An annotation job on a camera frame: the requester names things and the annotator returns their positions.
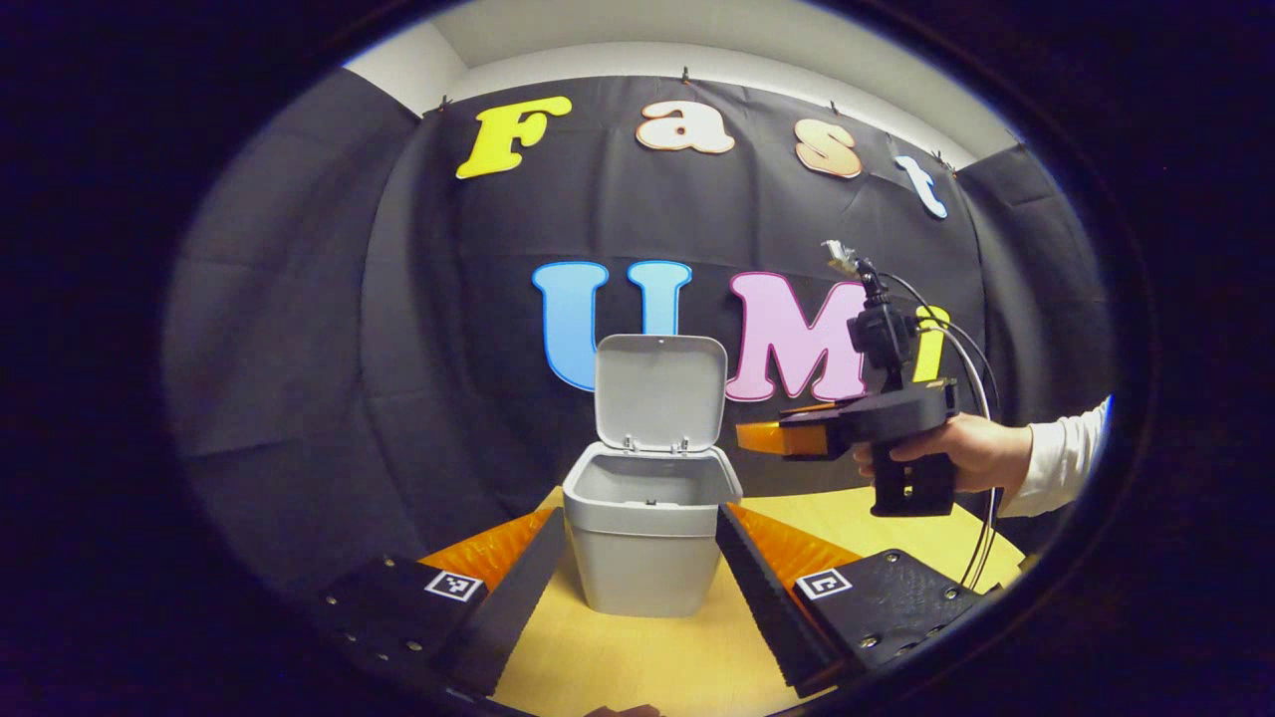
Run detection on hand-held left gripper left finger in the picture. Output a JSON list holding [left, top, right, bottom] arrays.
[[319, 506, 569, 698]]

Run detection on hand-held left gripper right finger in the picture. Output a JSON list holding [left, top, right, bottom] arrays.
[[715, 501, 987, 700]]

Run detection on white desktop garbage bin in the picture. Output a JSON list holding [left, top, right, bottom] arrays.
[[563, 334, 744, 618]]

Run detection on wooden desktop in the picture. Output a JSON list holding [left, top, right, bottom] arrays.
[[418, 483, 1027, 717]]

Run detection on black backdrop cloth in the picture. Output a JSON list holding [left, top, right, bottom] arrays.
[[164, 68, 1112, 598]]

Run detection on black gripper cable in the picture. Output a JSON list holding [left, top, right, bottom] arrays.
[[877, 269, 1000, 591]]

